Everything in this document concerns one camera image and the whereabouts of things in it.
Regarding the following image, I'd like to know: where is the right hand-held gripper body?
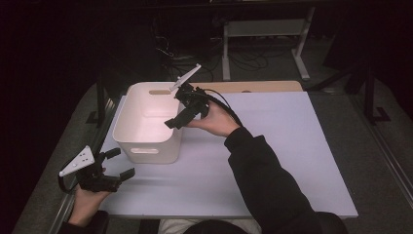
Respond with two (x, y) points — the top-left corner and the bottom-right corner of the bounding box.
(169, 63), (211, 120)

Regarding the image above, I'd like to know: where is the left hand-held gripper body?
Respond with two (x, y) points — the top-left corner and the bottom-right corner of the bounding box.
(58, 144), (122, 193)

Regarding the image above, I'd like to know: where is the white plastic storage bin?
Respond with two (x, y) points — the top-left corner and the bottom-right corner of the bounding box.
(112, 81), (185, 165)

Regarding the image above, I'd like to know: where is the person's left hand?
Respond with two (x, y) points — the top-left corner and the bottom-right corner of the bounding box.
(67, 184), (112, 228)

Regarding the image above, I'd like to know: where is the person's right hand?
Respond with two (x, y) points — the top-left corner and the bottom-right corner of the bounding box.
(186, 99), (242, 138)

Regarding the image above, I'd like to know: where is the black metal stand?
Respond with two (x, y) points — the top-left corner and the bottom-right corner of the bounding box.
(362, 63), (393, 127)
(85, 75), (109, 129)

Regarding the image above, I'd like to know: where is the wooden table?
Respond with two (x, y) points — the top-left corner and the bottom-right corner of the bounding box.
(179, 80), (304, 96)

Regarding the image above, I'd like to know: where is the person's dark top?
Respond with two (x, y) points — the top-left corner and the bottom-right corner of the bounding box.
(183, 220), (248, 234)

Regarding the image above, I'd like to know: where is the white table board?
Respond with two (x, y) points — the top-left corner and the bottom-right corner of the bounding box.
(98, 91), (359, 219)

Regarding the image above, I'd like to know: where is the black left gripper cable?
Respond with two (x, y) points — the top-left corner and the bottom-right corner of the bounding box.
(57, 159), (81, 195)

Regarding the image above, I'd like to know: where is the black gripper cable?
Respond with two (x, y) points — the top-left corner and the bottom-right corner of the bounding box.
(57, 159), (81, 195)
(200, 88), (244, 128)

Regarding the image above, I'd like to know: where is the aluminium rail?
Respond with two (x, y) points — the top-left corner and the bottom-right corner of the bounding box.
(48, 96), (119, 234)
(349, 94), (413, 210)

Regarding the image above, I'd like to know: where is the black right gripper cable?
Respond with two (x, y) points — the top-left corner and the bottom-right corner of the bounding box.
(200, 88), (244, 128)

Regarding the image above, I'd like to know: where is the tangle of floor cables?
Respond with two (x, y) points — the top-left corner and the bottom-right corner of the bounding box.
(154, 32), (271, 84)

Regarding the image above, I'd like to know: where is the white metal table frame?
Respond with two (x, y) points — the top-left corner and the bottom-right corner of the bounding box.
(221, 6), (317, 82)

